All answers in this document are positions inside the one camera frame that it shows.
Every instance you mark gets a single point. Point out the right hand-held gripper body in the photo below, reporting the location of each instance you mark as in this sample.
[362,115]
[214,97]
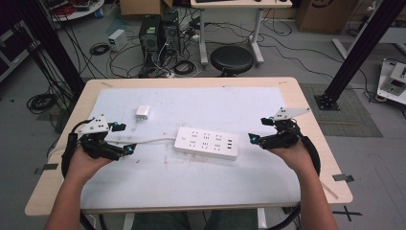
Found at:
[284,137]

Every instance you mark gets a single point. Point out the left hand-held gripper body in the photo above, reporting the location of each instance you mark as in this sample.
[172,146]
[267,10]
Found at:
[95,145]

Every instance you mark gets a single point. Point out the person's right hand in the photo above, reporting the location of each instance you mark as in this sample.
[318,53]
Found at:
[297,158]

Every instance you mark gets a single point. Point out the person's left hand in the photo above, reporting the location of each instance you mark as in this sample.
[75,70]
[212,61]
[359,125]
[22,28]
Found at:
[81,166]

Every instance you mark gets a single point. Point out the white charger adapter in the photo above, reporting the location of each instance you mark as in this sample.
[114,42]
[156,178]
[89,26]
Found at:
[142,112]

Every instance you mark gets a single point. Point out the white power strip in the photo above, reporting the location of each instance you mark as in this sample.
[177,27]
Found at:
[207,143]

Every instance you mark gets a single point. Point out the grey tape piece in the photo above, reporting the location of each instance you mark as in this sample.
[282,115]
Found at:
[343,178]
[48,167]

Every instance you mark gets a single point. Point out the grey floor mat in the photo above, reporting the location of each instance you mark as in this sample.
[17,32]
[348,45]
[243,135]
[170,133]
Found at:
[351,118]

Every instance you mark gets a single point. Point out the black round stool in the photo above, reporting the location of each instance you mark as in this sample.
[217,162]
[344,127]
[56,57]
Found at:
[232,59]

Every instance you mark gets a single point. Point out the white table mat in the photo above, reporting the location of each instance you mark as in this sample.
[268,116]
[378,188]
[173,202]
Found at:
[191,185]

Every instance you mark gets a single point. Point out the white power supply box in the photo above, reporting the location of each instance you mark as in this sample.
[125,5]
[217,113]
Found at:
[117,40]

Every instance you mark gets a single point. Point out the black computer tower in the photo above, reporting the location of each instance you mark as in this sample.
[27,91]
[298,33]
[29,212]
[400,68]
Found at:
[170,32]
[150,38]

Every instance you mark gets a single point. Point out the black tape cross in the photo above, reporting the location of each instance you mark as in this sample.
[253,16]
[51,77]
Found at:
[347,213]

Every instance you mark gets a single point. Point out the white desk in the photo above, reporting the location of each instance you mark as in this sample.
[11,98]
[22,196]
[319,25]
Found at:
[242,4]

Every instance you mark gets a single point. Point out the small cardboard box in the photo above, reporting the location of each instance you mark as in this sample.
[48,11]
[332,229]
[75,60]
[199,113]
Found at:
[140,7]

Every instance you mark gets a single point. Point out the large cardboard box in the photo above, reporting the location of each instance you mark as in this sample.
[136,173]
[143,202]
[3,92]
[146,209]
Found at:
[325,14]

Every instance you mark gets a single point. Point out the round white table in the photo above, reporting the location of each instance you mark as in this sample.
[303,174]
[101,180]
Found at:
[79,9]

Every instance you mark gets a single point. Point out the white device on floor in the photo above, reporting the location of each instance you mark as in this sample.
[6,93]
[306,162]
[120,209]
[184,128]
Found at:
[394,83]

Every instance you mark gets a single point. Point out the black metal stand post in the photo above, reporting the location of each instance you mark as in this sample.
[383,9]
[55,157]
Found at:
[357,51]
[54,48]

